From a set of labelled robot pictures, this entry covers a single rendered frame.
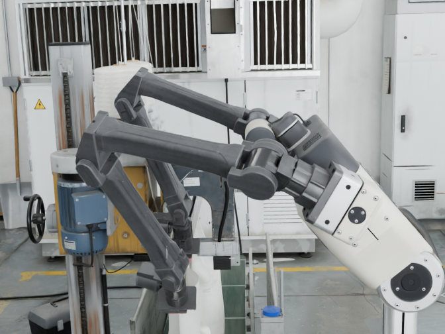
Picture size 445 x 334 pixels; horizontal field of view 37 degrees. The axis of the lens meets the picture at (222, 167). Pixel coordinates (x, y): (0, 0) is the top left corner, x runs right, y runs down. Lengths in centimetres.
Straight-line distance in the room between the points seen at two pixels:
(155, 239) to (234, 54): 296
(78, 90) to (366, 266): 123
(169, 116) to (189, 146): 368
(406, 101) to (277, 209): 152
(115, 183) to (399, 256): 66
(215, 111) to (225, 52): 256
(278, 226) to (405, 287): 358
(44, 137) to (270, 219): 184
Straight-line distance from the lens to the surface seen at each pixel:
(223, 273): 395
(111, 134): 138
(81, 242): 218
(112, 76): 205
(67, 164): 211
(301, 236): 522
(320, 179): 129
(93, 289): 251
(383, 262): 157
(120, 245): 237
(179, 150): 133
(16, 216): 653
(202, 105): 189
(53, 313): 406
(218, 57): 444
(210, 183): 227
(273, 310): 230
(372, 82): 637
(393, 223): 149
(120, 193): 150
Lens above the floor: 180
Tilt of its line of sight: 12 degrees down
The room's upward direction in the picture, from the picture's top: 2 degrees counter-clockwise
